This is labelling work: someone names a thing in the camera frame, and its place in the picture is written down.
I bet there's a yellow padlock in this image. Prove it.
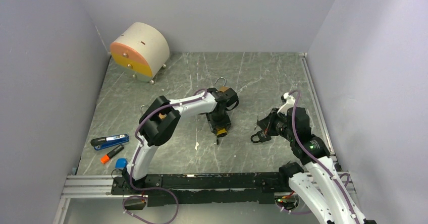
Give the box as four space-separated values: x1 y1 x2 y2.
216 128 228 138

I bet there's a large brass padlock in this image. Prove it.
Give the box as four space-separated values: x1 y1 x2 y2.
213 77 229 92

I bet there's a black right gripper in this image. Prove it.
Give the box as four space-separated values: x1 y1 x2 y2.
257 107 295 141

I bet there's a blue round cap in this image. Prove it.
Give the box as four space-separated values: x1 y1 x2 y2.
115 158 128 169

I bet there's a blue usb stick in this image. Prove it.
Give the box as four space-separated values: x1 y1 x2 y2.
90 134 130 151

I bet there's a round cream drawer cabinet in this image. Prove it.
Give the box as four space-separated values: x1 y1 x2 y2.
110 22 170 84

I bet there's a black base frame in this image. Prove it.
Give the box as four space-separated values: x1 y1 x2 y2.
111 172 303 210

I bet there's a small brass padlock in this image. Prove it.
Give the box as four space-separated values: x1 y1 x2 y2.
140 104 165 121

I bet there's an orange black marker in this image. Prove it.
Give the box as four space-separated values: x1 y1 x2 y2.
100 144 124 164

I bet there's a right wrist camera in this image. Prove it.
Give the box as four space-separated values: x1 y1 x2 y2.
277 93 296 115

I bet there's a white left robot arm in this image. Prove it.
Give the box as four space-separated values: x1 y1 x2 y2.
122 86 239 194

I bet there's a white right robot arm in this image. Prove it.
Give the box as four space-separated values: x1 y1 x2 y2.
256 107 376 223

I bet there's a black padlock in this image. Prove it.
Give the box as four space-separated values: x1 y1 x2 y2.
250 130 272 144

